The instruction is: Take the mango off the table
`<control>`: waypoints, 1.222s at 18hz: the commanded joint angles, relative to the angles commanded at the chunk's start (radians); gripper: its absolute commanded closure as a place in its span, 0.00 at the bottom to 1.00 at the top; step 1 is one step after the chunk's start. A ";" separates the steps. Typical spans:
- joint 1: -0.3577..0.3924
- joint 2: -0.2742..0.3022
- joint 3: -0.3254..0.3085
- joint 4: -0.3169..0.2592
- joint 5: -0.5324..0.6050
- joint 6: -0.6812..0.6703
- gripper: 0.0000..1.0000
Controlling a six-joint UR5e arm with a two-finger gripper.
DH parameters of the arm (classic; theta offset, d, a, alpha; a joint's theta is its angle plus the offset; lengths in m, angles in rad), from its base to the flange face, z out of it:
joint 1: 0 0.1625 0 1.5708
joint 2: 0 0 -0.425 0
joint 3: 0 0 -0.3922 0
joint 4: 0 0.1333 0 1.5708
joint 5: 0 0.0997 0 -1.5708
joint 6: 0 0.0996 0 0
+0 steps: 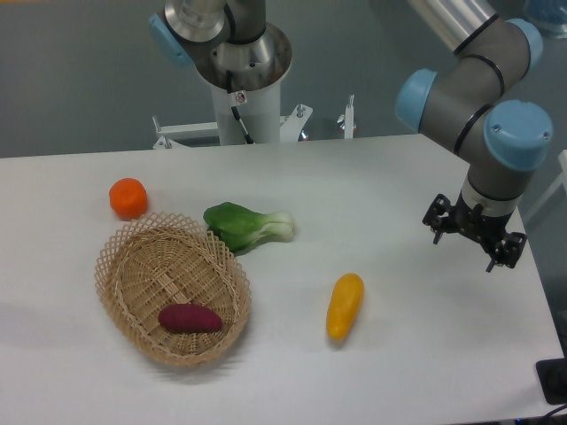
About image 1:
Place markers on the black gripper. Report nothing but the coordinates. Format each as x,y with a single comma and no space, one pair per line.
504,249

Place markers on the yellow mango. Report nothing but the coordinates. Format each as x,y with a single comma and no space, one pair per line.
345,303

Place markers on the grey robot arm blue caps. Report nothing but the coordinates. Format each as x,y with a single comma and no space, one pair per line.
243,59

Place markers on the black device at table edge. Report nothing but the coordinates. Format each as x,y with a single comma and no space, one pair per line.
552,376

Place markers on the blue object top right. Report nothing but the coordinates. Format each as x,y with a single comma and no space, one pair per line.
549,16

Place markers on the green bok choy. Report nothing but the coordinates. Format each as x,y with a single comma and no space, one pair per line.
242,229

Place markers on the purple sweet potato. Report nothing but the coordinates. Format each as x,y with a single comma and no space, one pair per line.
188,318

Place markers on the woven wicker basket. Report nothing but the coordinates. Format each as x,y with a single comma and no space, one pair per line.
166,259

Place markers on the orange persimmon fruit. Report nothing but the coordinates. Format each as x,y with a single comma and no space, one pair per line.
128,198

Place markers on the white frame at right edge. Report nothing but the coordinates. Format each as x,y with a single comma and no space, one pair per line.
550,197

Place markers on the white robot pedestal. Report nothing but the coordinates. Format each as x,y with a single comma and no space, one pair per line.
241,117

